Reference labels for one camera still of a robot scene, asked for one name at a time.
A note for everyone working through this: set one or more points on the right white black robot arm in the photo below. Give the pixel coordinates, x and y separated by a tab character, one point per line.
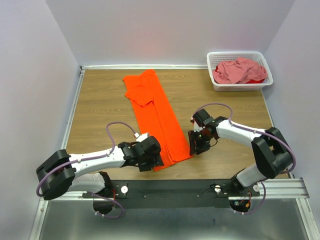
272	154

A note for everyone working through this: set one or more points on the orange t shirt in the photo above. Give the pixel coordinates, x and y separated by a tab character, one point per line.
155	116

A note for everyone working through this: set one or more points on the white plastic basket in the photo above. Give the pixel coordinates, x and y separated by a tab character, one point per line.
214	58

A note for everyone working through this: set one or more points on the aluminium front rail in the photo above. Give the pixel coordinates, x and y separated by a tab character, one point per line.
274	188

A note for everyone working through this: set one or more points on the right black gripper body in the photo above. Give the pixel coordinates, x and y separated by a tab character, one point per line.
203	136

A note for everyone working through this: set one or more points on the pink t shirt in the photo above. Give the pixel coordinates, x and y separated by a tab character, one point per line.
238	71

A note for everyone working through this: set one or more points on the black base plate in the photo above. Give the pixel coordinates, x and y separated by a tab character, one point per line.
183	193

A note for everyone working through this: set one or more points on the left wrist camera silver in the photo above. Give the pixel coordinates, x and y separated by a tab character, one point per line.
141	137

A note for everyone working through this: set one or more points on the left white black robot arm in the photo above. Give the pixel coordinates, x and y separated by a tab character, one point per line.
57	174

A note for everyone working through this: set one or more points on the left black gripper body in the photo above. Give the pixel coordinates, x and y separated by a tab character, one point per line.
146	163

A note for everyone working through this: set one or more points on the red t shirt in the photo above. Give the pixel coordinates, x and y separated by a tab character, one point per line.
255	81

